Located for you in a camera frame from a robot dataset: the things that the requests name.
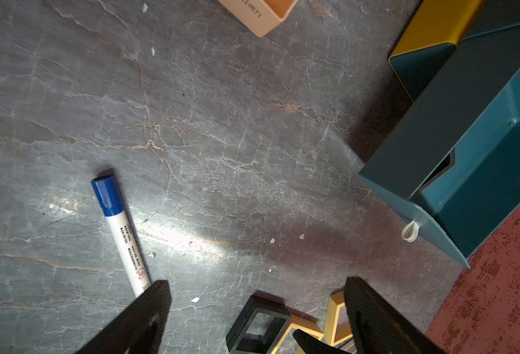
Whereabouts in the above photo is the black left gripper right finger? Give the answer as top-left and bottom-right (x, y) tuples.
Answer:
(344, 277), (444, 353)

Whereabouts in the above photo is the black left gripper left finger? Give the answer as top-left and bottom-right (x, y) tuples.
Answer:
(78, 280), (171, 353)

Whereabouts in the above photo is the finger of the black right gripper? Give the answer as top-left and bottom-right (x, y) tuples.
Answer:
(292, 329), (347, 354)

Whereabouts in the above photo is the beige lattice file organizer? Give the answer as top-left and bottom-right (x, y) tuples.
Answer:
(220, 0), (298, 38)

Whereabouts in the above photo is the teal bottom drawer yellow case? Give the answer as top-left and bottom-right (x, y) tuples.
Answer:
(388, 0), (520, 101)

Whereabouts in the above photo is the blue white marker pen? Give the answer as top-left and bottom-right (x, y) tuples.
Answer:
(91, 175), (151, 297)

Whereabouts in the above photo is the large tan brooch box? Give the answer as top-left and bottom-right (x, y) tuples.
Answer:
(269, 313), (325, 354)
(323, 291), (352, 347)

